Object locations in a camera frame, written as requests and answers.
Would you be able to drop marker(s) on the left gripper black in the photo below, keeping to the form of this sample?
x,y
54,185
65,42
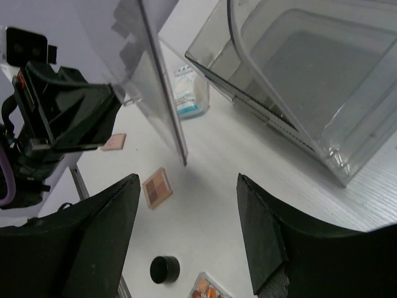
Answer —
x,y
50,115

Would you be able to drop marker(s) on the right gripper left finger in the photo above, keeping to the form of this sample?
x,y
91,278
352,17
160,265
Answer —
x,y
76,252

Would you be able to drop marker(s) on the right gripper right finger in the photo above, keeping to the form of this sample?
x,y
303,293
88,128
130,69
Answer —
x,y
292,254

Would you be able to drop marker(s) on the cotton pad pack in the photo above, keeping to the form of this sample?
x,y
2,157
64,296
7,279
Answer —
x,y
191,93

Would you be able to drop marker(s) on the clear acrylic drawer organizer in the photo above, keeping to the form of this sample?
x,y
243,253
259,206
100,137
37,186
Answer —
x,y
322,73

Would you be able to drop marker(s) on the pink blush compact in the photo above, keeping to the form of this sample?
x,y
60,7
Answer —
x,y
115,142

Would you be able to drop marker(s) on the black jar centre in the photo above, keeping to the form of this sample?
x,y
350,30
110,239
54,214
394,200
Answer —
x,y
164,269

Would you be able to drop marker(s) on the nine-pan pink eyeshadow palette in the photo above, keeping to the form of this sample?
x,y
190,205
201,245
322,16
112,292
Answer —
x,y
206,287

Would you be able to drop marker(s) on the four-pan brown eyeshadow palette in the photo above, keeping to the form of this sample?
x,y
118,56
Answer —
x,y
157,188

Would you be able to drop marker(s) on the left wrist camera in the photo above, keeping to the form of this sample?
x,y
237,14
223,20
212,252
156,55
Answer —
x,y
19,46

